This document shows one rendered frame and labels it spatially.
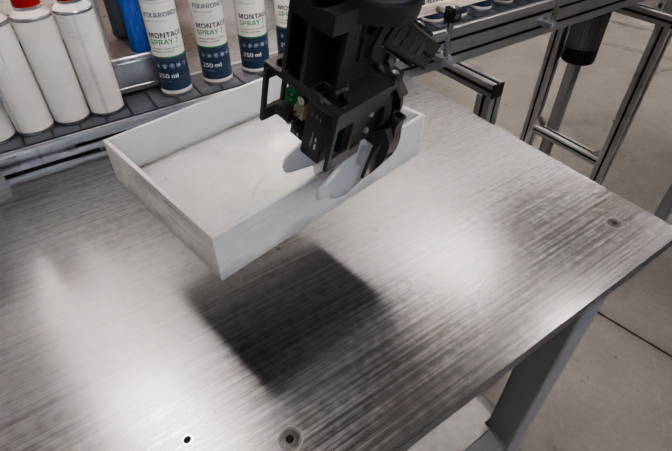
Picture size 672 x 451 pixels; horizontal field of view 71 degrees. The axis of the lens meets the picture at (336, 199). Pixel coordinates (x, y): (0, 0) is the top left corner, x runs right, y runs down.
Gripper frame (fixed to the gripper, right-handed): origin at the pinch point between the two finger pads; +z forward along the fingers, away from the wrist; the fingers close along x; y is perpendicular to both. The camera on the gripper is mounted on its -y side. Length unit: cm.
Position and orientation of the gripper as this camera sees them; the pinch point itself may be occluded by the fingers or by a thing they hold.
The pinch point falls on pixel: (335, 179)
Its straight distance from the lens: 45.1
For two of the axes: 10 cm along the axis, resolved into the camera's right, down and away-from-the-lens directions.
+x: 7.2, 6.0, -3.4
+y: -6.7, 4.8, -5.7
